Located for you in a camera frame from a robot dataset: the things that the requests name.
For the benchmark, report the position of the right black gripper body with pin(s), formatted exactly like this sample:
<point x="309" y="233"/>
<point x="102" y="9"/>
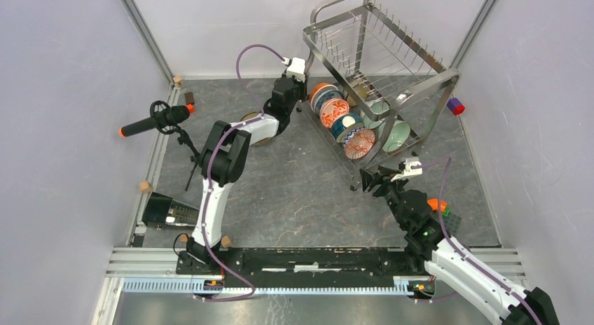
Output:
<point x="387" y="187"/>

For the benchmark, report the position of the red white patterned bowl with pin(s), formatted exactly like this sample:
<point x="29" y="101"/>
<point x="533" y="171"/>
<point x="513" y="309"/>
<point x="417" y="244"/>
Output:
<point x="358" y="143"/>

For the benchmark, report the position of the steel dish rack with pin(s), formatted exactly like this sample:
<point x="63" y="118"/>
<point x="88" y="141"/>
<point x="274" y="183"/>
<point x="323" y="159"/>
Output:
<point x="372" y="57"/>

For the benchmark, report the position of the brown beige bowl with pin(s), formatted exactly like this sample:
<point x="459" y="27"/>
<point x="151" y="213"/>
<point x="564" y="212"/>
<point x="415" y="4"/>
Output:
<point x="262" y="127"/>

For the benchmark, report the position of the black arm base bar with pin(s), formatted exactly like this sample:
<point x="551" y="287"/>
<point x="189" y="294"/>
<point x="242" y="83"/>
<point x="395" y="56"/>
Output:
<point x="305" y="268"/>

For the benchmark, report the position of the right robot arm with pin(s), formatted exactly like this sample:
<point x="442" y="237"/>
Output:
<point x="432" y="249"/>

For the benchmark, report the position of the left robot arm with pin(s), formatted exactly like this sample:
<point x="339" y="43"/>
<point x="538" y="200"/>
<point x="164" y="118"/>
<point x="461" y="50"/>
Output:
<point x="222" y="163"/>

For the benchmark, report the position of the light green bowl front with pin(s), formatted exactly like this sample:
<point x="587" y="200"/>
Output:
<point x="397" y="135"/>

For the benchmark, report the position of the orange curved tube toy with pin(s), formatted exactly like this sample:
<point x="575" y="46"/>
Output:
<point x="437" y="205"/>

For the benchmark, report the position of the light green ribbed bowl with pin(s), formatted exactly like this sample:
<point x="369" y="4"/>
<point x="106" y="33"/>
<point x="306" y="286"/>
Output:
<point x="377" y="107"/>

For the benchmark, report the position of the red floral bowl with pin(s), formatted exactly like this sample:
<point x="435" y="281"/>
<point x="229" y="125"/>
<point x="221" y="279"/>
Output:
<point x="332" y="110"/>

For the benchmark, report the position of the purple red block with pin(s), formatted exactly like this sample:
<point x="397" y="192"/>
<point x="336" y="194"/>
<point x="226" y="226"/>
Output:
<point x="455" y="106"/>

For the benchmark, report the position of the orange bowl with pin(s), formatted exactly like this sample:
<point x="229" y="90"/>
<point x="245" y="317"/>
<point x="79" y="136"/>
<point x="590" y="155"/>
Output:
<point x="317" y="91"/>

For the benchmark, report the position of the wooden cube near base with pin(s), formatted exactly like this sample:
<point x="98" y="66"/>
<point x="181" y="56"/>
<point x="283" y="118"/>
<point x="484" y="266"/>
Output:
<point x="226" y="242"/>

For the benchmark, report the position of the brown block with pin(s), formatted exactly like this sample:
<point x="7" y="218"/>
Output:
<point x="189" y="98"/>

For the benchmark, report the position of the black microphone on tripod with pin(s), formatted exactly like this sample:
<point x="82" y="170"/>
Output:
<point x="166" y="119"/>

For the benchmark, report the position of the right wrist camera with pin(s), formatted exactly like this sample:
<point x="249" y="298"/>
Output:
<point x="408" y="168"/>

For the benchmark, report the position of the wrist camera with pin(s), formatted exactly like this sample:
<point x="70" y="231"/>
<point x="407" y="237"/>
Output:
<point x="408" y="168"/>
<point x="295" y="68"/>

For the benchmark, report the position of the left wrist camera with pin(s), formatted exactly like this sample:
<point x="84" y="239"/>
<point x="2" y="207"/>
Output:
<point x="295" y="68"/>

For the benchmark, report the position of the wooden cube left rail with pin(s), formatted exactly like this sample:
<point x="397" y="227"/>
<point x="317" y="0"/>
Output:
<point x="145" y="187"/>

